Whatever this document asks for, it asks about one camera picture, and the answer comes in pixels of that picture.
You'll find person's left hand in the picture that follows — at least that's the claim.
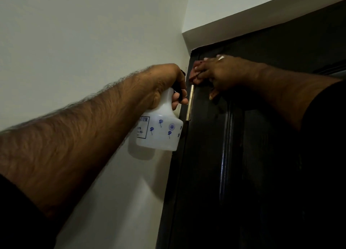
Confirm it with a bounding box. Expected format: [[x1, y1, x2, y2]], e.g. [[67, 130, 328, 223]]
[[140, 63, 189, 111]]

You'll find black left sleeve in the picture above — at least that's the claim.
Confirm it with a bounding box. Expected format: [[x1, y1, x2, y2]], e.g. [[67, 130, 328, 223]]
[[0, 173, 57, 249]]

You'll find person's right forearm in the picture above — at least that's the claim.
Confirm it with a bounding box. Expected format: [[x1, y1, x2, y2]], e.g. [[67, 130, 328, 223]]
[[248, 62, 344, 133]]

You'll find black wooden door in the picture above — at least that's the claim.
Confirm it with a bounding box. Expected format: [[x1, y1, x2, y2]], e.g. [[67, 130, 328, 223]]
[[167, 0, 346, 249]]

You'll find white spray bottle black trigger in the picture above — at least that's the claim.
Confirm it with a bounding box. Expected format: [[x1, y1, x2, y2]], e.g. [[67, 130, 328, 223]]
[[136, 72, 184, 151]]

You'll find person's right hand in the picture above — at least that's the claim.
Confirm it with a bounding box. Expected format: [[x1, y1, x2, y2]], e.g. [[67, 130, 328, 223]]
[[189, 54, 261, 101]]

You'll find person's left forearm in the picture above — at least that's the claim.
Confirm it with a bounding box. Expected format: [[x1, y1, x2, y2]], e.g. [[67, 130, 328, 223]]
[[0, 67, 157, 219]]

